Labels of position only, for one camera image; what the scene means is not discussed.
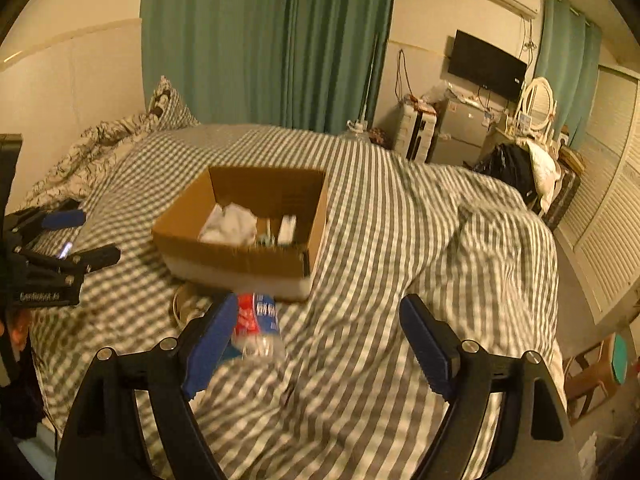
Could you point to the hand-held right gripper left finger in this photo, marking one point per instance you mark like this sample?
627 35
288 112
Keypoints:
212 340

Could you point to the white oval mirror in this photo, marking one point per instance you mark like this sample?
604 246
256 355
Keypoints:
537 105

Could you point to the white radiator heater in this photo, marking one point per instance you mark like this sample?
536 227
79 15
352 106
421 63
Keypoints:
415 132

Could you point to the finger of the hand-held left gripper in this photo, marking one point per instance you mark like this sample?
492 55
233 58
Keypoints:
97 256
62 219

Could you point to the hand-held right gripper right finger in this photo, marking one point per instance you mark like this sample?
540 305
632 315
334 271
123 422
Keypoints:
425 345

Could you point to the floral patterned pillow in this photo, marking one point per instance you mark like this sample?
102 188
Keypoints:
107 145

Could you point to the clear plastic bottle red label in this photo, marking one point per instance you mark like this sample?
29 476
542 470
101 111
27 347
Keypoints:
257 327

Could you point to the cardboard box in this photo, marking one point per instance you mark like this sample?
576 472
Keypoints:
250 230

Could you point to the white crumpled cloth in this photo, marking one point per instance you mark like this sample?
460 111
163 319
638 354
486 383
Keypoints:
227 227

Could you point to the grey checked bed quilt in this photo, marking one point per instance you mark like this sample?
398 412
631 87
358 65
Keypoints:
320 310

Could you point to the white louvered wardrobe doors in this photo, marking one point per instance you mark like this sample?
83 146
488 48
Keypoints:
607 190

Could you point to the wooden stool green seat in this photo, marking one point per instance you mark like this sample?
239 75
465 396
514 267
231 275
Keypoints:
597 370

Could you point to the black bag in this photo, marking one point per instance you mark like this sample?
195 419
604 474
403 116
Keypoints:
502 165

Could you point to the black wall television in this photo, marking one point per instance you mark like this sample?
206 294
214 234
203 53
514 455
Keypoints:
487 65

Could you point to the light green curtain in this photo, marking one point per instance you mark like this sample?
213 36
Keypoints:
567 55

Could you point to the white small box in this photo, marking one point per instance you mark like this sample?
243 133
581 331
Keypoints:
286 227

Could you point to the grey mini fridge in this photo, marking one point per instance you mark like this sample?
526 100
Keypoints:
457 130

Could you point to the person's left hand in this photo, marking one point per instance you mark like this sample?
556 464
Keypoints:
17 332

